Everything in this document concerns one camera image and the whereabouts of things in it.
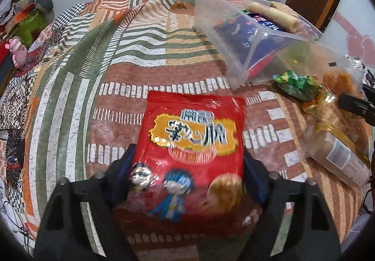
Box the green pea snack bag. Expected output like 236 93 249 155
273 70 322 102

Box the egg roll stick pack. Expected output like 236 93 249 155
248 1 301 32

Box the orange bread clear pack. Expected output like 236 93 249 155
317 71 365 122

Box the pink plush toy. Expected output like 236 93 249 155
5 37 28 70

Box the green jelly cup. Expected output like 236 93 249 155
279 42 311 70

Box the green gift box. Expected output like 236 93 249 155
15 9 47 49

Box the clear plastic storage bin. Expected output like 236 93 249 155
194 0 363 90

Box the red cartoon snack bag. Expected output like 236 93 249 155
116 91 256 236

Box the blue snack bag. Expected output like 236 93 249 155
214 12 292 77

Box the patchwork quilt bedspread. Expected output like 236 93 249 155
1 0 363 260

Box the long biscuit gold pack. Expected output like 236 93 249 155
302 90 371 189

